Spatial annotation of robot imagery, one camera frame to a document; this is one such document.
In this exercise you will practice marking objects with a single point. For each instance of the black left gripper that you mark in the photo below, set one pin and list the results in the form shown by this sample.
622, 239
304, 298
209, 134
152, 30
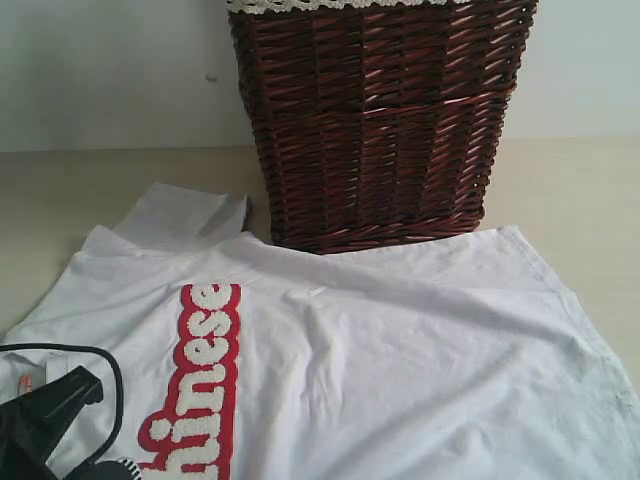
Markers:
33, 424

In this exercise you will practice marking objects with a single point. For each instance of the dark red wicker basket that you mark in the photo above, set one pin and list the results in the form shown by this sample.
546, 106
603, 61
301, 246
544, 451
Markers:
378, 126

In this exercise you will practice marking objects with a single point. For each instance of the white t-shirt red logo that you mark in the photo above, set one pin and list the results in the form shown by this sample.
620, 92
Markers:
464, 358

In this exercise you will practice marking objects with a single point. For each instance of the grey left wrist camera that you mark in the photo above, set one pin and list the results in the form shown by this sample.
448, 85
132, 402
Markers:
121, 469

